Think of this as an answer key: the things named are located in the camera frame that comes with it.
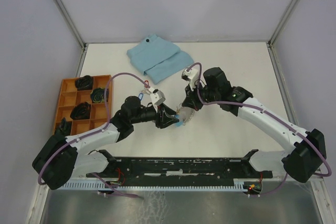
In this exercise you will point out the metal key organizer blue handle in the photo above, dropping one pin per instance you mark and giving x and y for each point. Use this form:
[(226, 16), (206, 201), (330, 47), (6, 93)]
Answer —
[(184, 114)]

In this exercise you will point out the red tag key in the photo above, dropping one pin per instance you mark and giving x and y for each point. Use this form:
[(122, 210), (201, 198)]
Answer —
[(147, 88)]

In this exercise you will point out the orange compartment tray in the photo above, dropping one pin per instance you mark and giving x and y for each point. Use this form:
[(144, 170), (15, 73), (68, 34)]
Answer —
[(81, 104)]

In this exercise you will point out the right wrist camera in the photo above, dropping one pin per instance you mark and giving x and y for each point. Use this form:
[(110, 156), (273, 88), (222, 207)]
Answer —
[(191, 76)]

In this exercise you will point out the white cable duct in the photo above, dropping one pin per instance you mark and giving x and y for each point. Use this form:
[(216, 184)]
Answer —
[(96, 184)]

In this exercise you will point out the light blue cloth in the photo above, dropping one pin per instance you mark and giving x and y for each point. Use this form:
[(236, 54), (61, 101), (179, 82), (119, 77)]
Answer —
[(158, 58)]

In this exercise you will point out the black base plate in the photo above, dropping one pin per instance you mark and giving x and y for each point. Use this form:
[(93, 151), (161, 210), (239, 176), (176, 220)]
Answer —
[(181, 171)]

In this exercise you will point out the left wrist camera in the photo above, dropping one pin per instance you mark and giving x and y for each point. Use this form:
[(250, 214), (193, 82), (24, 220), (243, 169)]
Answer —
[(157, 96)]

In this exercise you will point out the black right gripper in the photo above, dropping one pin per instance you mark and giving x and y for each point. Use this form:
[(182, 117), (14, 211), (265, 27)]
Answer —
[(190, 100)]

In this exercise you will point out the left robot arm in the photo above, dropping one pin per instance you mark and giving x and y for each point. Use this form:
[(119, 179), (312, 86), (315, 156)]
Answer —
[(66, 157)]

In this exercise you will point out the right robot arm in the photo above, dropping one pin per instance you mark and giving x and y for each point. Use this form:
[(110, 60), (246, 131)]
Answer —
[(303, 151)]

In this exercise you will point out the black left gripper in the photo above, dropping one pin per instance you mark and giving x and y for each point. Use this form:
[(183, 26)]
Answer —
[(166, 119)]

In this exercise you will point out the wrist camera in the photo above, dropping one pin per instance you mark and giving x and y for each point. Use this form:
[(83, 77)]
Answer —
[(157, 96), (191, 76)]

